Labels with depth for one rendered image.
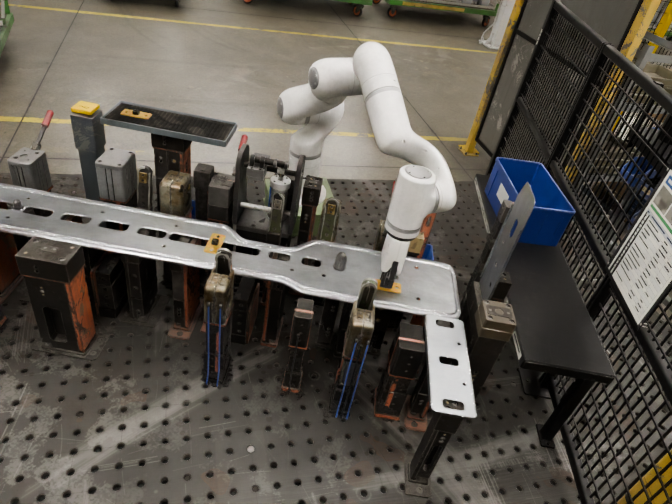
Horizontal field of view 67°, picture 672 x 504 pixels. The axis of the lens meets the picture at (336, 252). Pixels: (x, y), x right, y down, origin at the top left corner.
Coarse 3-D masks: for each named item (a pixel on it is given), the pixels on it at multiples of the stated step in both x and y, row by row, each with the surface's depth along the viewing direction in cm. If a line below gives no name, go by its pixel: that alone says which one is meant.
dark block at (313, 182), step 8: (312, 176) 150; (304, 184) 146; (312, 184) 147; (320, 184) 147; (304, 192) 146; (312, 192) 147; (320, 192) 149; (304, 200) 148; (312, 200) 148; (304, 208) 150; (312, 208) 150; (304, 216) 152; (312, 216) 151; (304, 224) 153; (312, 224) 153; (304, 232) 155; (312, 232) 158; (304, 240) 157; (304, 264) 163
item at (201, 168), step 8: (200, 168) 148; (208, 168) 148; (200, 176) 147; (208, 176) 147; (200, 184) 149; (208, 184) 149; (200, 192) 151; (200, 200) 153; (200, 208) 155; (200, 216) 156; (200, 272) 170
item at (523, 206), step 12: (528, 192) 119; (516, 204) 125; (528, 204) 117; (516, 216) 123; (528, 216) 116; (504, 228) 130; (516, 228) 122; (504, 240) 129; (516, 240) 120; (492, 252) 136; (504, 252) 127; (492, 264) 134; (504, 264) 124; (480, 276) 141; (492, 276) 132; (480, 288) 140; (492, 288) 131
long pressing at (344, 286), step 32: (0, 192) 140; (32, 192) 142; (0, 224) 130; (32, 224) 132; (64, 224) 134; (96, 224) 136; (128, 224) 138; (160, 224) 140; (192, 224) 142; (224, 224) 144; (160, 256) 130; (192, 256) 132; (256, 256) 136; (320, 256) 140; (352, 256) 143; (320, 288) 130; (352, 288) 132; (416, 288) 136; (448, 288) 138
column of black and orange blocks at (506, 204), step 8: (504, 200) 141; (504, 208) 139; (504, 216) 140; (496, 224) 144; (496, 232) 143; (488, 240) 148; (488, 248) 147; (480, 256) 153; (488, 256) 149; (480, 264) 152; (480, 272) 153; (472, 280) 157; (464, 296) 162; (464, 304) 162
